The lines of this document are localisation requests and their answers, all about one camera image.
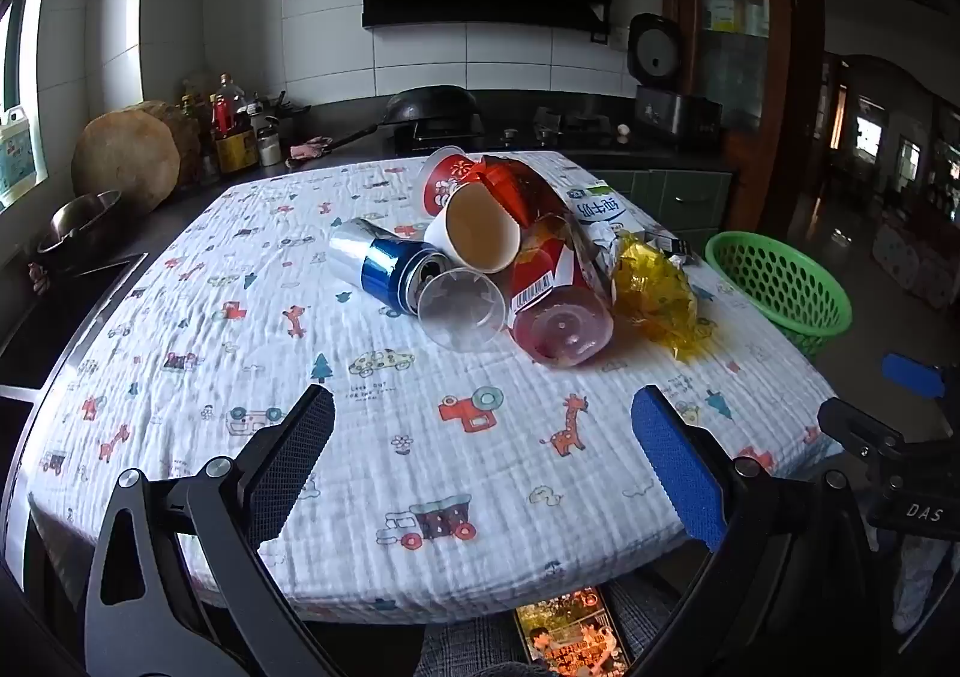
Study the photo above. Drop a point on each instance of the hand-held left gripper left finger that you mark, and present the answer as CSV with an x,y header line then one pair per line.
x,y
300,437

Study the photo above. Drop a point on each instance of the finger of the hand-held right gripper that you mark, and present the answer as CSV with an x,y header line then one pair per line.
x,y
855,426
911,375

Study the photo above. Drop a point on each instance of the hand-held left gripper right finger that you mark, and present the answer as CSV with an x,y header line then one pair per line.
x,y
675,467

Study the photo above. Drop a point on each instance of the green plastic basket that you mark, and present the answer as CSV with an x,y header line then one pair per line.
x,y
825,324

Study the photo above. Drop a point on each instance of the red plastic bottle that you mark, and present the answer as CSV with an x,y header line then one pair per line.
x,y
562,324

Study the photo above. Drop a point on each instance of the yellow plastic wrapper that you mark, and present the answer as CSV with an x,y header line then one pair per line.
x,y
645,287

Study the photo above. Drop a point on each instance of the blue and silver can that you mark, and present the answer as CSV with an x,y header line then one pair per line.
x,y
375,257

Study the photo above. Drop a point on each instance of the clear plastic cup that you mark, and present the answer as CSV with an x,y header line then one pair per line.
x,y
461,309

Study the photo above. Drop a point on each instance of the white milk carton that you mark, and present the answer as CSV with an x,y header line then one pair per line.
x,y
600,212

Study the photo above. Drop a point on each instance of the white paper cup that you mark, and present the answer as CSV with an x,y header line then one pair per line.
x,y
480,227

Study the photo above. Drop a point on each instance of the red printed cup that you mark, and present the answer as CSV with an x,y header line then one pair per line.
x,y
442,185

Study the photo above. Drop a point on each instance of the red soda can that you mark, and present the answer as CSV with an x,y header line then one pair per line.
x,y
517,185

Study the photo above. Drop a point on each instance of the person's right forearm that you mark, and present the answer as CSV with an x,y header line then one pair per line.
x,y
919,587

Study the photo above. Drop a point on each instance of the white printed blanket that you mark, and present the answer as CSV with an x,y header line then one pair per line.
x,y
450,497

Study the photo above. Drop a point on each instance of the smartphone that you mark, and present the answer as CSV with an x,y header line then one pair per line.
x,y
570,632

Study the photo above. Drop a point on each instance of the green kitchen cabinet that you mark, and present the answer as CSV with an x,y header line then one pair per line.
x,y
675,197

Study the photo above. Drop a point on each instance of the pink cloth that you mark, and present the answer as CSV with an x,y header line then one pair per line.
x,y
309,148

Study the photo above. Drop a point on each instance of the white seasoning jar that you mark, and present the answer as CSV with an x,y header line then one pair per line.
x,y
269,148

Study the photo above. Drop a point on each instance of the metal bowl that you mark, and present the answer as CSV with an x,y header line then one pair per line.
x,y
82,212

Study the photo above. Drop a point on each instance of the round wooden chopping block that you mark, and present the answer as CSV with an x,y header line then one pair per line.
x,y
124,159

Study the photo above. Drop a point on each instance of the red sauce bottle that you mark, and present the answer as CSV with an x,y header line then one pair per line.
x,y
219,118

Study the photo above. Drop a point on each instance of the wooden glass door cabinet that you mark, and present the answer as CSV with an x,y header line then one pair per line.
x,y
750,84

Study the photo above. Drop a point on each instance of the black gas stove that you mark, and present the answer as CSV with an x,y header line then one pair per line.
x,y
450,138

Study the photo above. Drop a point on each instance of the black rice cooker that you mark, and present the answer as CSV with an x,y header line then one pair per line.
x,y
675,114

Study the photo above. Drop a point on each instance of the black wok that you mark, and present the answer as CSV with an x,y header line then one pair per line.
x,y
431,107

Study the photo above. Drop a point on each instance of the window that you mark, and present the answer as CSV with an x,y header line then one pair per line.
x,y
22,47

